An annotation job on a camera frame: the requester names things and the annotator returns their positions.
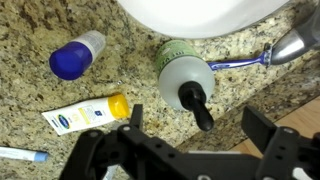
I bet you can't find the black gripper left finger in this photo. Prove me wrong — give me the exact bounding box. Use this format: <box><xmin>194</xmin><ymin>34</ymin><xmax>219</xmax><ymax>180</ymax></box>
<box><xmin>129</xmin><ymin>104</ymin><xmax>143</xmax><ymax>129</ymax></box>

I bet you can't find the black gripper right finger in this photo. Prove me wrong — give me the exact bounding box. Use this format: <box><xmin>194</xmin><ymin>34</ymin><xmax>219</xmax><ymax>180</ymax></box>
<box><xmin>241</xmin><ymin>106</ymin><xmax>276</xmax><ymax>144</ymax></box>

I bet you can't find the green pump soap bottle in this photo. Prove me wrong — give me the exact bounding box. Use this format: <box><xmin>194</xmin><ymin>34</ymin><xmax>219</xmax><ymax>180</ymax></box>
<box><xmin>156</xmin><ymin>40</ymin><xmax>215</xmax><ymax>131</ymax></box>

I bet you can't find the blue cap deodorant bottle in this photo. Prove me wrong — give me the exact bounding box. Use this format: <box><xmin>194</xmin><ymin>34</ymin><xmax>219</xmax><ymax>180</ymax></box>
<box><xmin>49</xmin><ymin>30</ymin><xmax>106</xmax><ymax>80</ymax></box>

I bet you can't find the yellow cap sunscreen tube lying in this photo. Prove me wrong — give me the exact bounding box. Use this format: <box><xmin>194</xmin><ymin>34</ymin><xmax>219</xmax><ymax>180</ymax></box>
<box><xmin>42</xmin><ymin>94</ymin><xmax>129</xmax><ymax>135</ymax></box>

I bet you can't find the wood framed mirror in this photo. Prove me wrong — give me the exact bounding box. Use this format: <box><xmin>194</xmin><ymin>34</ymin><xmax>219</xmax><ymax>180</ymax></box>
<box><xmin>230</xmin><ymin>97</ymin><xmax>320</xmax><ymax>158</ymax></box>

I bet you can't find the tall white lotion tube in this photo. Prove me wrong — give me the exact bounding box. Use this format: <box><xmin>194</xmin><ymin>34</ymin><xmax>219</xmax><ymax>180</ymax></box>
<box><xmin>102</xmin><ymin>165</ymin><xmax>118</xmax><ymax>180</ymax></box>

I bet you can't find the blue razor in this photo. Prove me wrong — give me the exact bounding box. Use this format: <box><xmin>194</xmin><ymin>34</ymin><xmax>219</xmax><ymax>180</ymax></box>
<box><xmin>208</xmin><ymin>43</ymin><xmax>272</xmax><ymax>71</ymax></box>

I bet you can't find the white blue toothpaste tube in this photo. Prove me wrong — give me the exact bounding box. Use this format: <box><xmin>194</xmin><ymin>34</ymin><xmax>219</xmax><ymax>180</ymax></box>
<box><xmin>0</xmin><ymin>147</ymin><xmax>48</xmax><ymax>162</ymax></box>

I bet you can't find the chrome faucet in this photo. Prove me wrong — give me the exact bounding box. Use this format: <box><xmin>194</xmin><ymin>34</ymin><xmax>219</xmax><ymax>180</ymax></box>
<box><xmin>270</xmin><ymin>3</ymin><xmax>320</xmax><ymax>65</ymax></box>

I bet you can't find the white oval sink basin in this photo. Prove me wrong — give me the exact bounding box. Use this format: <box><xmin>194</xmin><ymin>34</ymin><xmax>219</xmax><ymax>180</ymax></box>
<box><xmin>117</xmin><ymin>0</ymin><xmax>289</xmax><ymax>39</ymax></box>

